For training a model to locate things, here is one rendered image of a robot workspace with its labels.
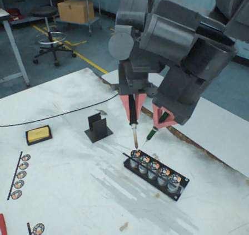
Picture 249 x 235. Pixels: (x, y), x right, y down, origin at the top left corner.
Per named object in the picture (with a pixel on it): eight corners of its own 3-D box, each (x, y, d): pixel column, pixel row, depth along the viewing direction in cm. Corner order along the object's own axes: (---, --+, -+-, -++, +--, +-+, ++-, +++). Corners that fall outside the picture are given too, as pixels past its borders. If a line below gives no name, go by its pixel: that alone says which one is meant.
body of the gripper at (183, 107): (149, 104, 33) (169, 69, 27) (170, 77, 39) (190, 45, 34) (183, 127, 32) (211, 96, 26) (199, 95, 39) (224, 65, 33)
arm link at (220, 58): (172, 74, 29) (199, 32, 23) (172, 53, 32) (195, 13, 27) (214, 90, 29) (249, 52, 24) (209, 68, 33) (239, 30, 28)
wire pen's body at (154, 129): (149, 142, 45) (173, 112, 37) (144, 138, 45) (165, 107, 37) (153, 137, 46) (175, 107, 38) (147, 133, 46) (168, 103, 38)
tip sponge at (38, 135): (49, 127, 66) (48, 123, 65) (53, 138, 63) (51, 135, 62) (26, 134, 64) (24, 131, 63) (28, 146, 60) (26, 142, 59)
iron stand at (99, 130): (107, 143, 65) (121, 120, 63) (85, 143, 59) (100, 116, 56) (98, 133, 69) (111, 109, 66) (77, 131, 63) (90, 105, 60)
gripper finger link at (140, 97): (147, 122, 52) (146, 85, 50) (120, 123, 51) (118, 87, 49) (142, 116, 58) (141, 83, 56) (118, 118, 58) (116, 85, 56)
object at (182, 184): (123, 167, 55) (123, 165, 54) (138, 151, 59) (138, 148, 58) (176, 203, 47) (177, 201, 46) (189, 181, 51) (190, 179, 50)
